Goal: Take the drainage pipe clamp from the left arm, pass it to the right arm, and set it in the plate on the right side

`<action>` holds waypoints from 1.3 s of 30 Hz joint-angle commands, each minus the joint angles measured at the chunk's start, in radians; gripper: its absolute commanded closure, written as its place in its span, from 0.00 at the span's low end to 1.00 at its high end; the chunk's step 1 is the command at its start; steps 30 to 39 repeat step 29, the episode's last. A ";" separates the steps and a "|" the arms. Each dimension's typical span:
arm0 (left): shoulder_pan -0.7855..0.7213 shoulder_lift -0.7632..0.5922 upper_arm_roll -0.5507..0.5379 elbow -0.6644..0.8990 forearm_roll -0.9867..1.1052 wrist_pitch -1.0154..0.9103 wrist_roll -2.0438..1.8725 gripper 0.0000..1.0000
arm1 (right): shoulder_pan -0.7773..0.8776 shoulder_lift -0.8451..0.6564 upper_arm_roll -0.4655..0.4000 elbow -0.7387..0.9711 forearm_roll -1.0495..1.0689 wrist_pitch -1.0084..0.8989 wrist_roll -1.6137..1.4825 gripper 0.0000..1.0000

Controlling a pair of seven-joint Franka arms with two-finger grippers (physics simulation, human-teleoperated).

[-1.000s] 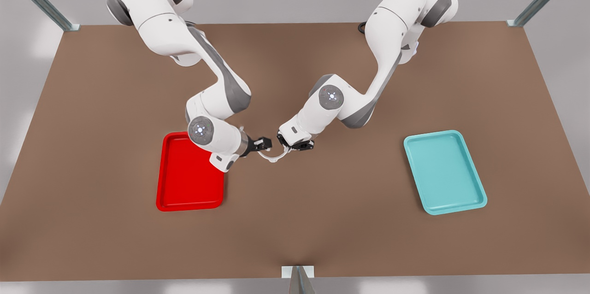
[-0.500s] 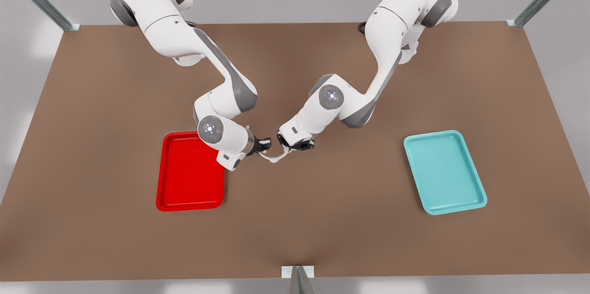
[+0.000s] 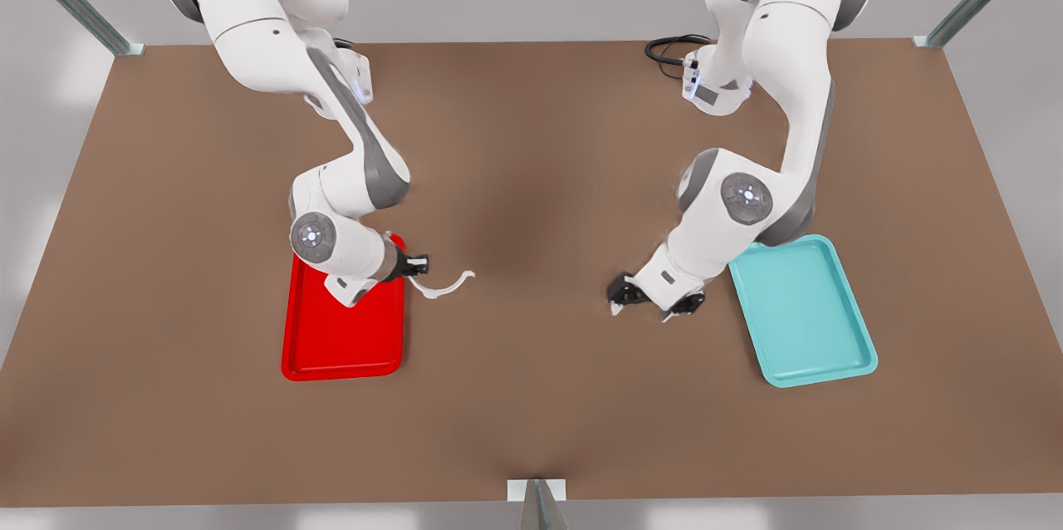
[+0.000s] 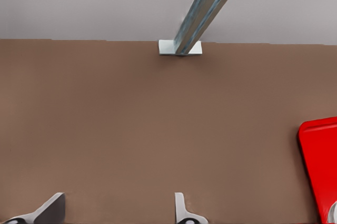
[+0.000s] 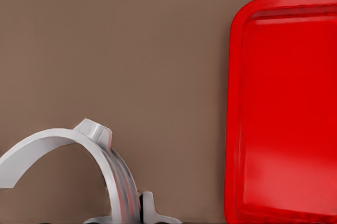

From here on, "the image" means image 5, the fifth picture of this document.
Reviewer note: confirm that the white drainage pipe clamp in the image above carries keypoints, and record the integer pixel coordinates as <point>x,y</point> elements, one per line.
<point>60,136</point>

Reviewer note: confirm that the red rectangular tray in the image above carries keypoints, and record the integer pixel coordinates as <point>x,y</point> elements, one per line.
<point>287,108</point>

